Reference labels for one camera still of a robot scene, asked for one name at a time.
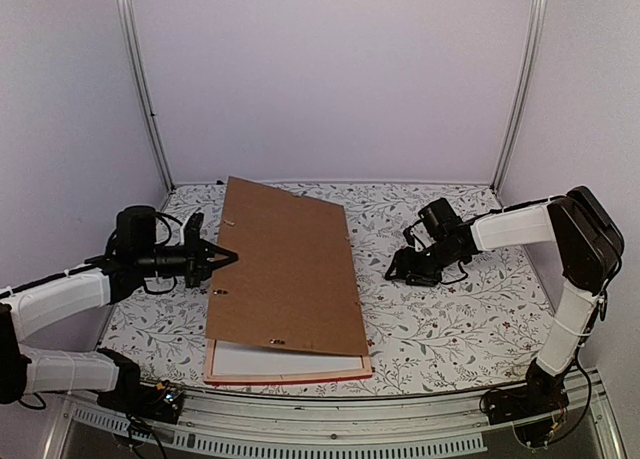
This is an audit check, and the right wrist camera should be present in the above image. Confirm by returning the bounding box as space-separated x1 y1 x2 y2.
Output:
418 198 462 241

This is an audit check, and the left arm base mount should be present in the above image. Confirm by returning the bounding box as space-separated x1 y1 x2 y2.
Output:
97 380 185 424

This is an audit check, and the floral patterned table cover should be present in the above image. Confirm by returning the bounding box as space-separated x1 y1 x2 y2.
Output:
100 183 553 398

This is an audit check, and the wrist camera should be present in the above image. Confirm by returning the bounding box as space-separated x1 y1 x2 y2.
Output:
115 205 156 257
418 198 462 241

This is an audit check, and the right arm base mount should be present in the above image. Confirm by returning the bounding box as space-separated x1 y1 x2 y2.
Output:
479 381 569 449

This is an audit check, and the left aluminium corner post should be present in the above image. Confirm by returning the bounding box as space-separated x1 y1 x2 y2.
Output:
116 0 175 193

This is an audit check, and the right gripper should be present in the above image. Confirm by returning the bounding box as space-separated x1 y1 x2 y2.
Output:
384 240 461 288

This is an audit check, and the front aluminium rail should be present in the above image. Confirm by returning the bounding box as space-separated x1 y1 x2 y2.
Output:
41 371 631 458

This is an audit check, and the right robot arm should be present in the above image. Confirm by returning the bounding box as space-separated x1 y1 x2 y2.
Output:
385 186 625 415

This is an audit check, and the right aluminium corner post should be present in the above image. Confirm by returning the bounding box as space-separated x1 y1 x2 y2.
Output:
491 0 548 195

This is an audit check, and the wooden picture frame red edge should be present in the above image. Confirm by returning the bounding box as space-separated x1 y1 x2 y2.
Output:
203 340 373 386

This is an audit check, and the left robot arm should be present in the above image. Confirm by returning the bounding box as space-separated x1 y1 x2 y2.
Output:
1 205 238 418

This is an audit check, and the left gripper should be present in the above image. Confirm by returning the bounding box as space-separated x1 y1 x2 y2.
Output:
136 230 237 288

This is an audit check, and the brown backing board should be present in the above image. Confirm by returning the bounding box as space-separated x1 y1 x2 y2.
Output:
206 177 368 356

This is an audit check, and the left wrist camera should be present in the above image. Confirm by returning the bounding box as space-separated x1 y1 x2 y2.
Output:
115 205 156 257

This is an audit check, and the aluminium corner post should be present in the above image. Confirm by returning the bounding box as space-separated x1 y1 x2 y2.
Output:
491 0 548 195
116 0 175 193

